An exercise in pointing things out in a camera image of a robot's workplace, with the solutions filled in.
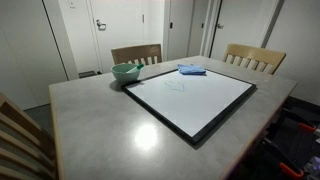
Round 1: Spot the blue microfiber cloth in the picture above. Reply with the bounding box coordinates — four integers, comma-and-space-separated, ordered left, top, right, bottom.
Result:
176, 63, 208, 76

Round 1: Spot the mint green bowl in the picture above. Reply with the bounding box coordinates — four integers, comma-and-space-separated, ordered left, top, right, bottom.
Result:
110, 62, 142, 84

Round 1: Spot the dark brown wooden chair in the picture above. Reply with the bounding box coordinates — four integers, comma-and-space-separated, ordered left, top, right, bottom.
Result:
110, 43, 163, 66

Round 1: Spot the green capped marker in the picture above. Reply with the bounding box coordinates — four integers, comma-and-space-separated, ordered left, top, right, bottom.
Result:
125, 63, 145, 74

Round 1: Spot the light tan wooden chair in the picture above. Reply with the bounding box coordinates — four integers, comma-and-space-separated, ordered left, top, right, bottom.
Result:
222, 43, 287, 76

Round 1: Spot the black framed whiteboard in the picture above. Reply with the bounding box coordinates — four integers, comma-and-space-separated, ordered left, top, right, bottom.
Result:
120, 68, 258, 146

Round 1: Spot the silver lever door handle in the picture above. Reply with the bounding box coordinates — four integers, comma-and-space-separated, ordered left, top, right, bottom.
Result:
95, 19, 107, 32

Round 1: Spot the white door with lever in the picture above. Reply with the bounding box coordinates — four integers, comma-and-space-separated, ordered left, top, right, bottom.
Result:
87, 0, 148, 74

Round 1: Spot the brown slatted wooden chair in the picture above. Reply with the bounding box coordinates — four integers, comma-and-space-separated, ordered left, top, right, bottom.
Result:
0, 92, 58, 180

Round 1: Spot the white door with knob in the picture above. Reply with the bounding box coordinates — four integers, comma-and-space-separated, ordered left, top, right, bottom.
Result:
209, 0, 279, 63

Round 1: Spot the orange tipped black clamp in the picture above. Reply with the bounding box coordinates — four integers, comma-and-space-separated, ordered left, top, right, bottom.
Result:
283, 109, 318, 134
262, 136, 305, 180

